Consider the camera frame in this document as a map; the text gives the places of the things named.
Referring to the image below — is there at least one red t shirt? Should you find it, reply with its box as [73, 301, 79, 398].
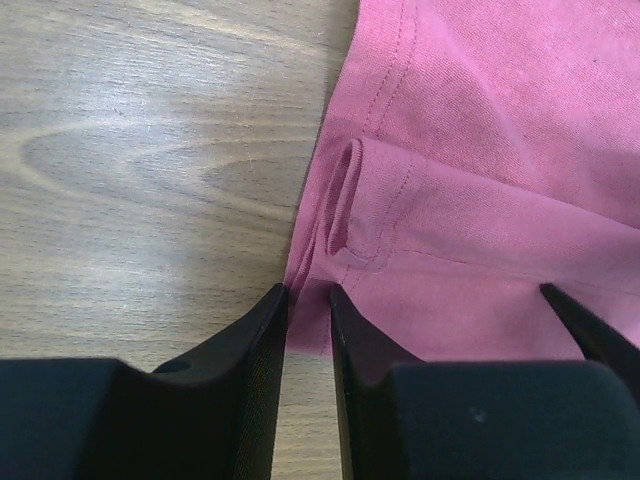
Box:
[285, 1, 639, 360]

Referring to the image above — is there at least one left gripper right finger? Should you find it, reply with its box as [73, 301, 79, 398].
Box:
[330, 286, 639, 479]

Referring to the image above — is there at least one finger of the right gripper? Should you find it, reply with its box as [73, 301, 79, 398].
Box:
[539, 283, 639, 385]

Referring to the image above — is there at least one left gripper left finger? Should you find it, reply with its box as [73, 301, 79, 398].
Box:
[1, 284, 288, 479]

